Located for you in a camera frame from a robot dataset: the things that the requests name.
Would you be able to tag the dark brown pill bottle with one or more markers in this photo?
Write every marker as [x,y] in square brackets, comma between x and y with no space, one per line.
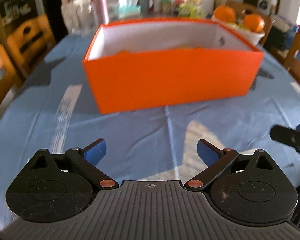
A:
[175,6]

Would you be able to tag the green panda mug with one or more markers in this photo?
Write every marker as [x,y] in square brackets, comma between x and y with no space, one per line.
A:
[191,10]

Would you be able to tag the orange in basket left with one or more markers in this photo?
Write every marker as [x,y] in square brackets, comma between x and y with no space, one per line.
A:
[225,13]

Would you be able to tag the blue tablecloth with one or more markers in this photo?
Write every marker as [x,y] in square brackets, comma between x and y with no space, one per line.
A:
[55,109]

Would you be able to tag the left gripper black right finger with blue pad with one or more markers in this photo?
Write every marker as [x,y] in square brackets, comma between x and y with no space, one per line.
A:
[217,162]

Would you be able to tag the red supplement jar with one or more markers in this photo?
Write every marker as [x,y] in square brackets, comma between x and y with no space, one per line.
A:
[154,6]

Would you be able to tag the clear glass mason mug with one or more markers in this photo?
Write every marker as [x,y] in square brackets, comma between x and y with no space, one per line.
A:
[78,17]

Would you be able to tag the white plastic fruit basket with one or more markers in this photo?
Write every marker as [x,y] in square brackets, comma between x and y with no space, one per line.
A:
[253,37]

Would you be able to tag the wooden chair right far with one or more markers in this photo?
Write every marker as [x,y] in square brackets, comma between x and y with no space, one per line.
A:
[243,9]

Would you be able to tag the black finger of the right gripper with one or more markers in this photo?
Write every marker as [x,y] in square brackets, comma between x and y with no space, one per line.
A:
[287,136]

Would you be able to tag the green lid small jar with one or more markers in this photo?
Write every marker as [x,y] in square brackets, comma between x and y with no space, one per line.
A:
[166,6]

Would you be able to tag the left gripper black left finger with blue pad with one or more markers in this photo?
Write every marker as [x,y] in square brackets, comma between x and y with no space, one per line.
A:
[84,160]

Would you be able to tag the wooden chair left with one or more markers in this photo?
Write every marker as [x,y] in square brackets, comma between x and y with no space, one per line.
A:
[30,42]

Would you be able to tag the teal tissue pack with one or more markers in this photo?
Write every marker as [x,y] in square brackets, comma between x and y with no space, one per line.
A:
[128,8]

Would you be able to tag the pink thermos bottle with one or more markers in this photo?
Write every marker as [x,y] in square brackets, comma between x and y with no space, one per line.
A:
[101,11]

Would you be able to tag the wooden chair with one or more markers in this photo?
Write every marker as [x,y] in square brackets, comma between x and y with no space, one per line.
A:
[30,42]
[292,61]
[243,9]

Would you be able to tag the orange cardboard box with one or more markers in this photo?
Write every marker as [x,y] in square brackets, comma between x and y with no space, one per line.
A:
[155,62]

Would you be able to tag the orange in basket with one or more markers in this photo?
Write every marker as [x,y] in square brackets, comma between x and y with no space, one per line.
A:
[254,23]
[225,13]

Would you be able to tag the orange in basket right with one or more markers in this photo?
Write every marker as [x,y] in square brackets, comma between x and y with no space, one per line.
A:
[254,23]

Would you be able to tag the wooden chair right near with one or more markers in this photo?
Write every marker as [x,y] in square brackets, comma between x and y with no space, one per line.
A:
[292,61]

